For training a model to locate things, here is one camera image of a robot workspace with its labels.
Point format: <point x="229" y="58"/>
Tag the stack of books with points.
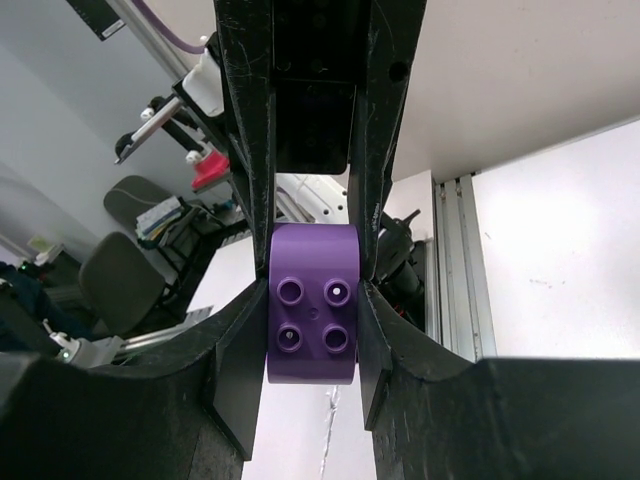
<point x="154" y="226"/>

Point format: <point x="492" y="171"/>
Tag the aluminium frame rail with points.
<point x="460" y="317"/>

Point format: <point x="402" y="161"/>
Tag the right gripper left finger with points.
<point x="186" y="409"/>

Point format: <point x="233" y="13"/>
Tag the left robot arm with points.
<point x="320" y="200"/>

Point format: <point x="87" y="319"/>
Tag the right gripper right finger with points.
<point x="435" y="415"/>

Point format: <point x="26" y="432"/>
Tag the red clamp tool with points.
<point x="209" y="170"/>

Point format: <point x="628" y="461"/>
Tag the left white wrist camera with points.
<point x="203" y="83"/>

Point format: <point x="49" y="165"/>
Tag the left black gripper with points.
<point x="324" y="53"/>

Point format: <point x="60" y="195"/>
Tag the purple paw lego brick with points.
<point x="314" y="273"/>

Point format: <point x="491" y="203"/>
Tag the grey office chair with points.
<point x="118" y="281"/>

